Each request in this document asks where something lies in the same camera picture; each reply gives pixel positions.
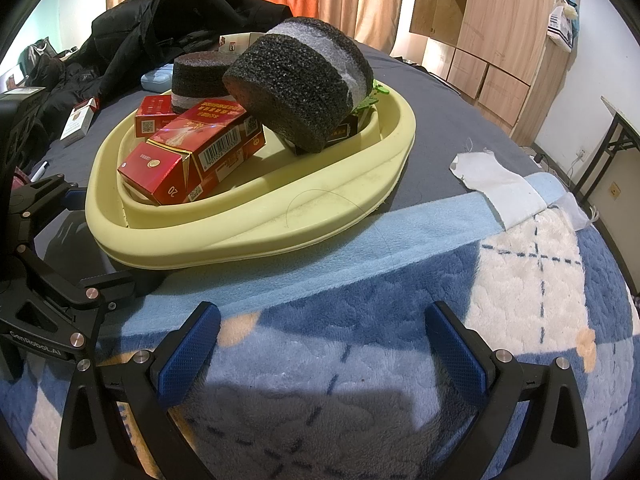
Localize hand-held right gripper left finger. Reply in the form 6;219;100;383
57;301;222;480

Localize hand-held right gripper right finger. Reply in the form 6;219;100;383
423;300;592;480

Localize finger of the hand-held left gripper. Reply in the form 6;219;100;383
11;173;97;217
11;247;169;350

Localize pale yellow plastic basin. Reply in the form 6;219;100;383
84;79;417;271

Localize large red cigarette box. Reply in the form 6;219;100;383
117;101;267;206

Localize white red cigarette pack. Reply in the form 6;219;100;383
59;98;99;141

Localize dark handbag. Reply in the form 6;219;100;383
17;36;67;87

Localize blue white plush blanket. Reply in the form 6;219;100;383
0;171;640;480

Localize small red cigarette box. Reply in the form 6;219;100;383
134;93;177;139

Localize light blue case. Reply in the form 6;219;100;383
140;66;175;94

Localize black jacket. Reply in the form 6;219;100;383
22;0;294;128

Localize white cloth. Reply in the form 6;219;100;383
448;148;549;232

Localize small black grey foam roll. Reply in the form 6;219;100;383
170;52;239;115

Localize white box red print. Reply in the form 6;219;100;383
218;31;264;54

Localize grey bedsheet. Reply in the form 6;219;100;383
29;40;552;242

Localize dark box yellow print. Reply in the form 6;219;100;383
325;115;362;149

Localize large black grey foam roll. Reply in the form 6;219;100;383
222;17;375;155

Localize folding table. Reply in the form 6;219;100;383
581;95;640;297

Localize green plastic item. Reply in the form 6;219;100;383
350;80;392;112

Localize wooden wardrobe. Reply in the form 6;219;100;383
409;0;584;149

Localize white striped hanging bag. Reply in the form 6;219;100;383
545;0;582;54

